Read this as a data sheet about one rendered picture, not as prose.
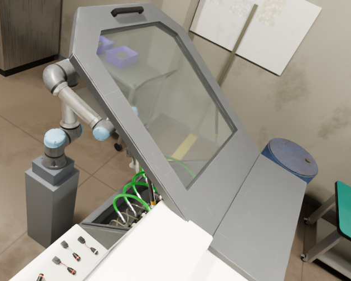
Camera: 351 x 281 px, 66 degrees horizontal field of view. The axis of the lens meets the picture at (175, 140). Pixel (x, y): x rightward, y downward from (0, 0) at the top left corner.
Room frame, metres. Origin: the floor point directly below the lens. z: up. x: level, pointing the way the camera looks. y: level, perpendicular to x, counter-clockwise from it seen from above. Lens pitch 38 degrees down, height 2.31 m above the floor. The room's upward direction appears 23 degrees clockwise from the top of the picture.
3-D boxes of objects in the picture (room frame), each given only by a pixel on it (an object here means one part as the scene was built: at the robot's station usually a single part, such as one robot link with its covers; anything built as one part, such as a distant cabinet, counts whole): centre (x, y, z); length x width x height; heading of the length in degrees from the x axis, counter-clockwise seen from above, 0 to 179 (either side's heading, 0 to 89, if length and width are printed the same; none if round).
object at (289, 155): (2.43, -1.20, 0.44); 0.58 x 0.58 x 0.87
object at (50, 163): (1.11, 0.67, 0.95); 0.15 x 0.15 x 0.10
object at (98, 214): (1.07, 0.18, 0.87); 0.62 x 0.04 x 0.16; 163
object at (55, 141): (1.12, 0.67, 1.07); 0.13 x 0.12 x 0.14; 171
